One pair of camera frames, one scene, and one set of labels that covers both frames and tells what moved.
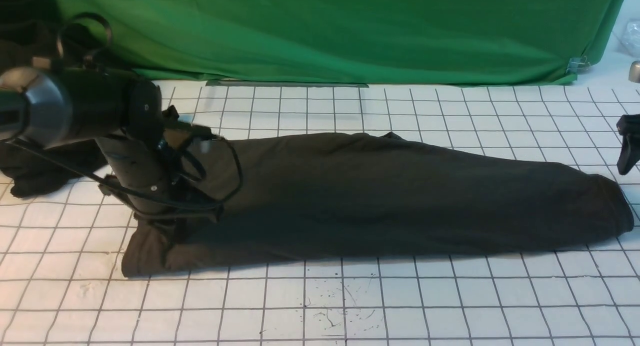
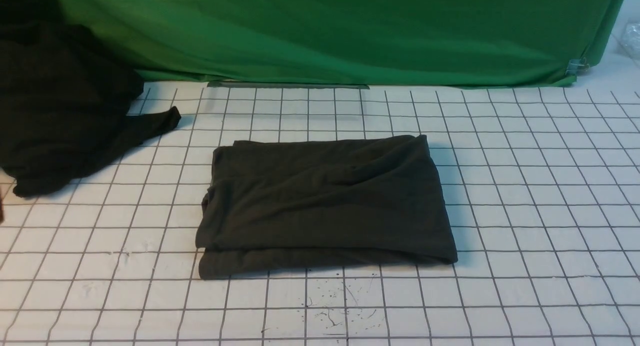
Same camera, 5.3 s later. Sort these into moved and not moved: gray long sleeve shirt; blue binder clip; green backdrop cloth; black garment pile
Moved: gray long sleeve shirt
Not moved: blue binder clip; green backdrop cloth; black garment pile
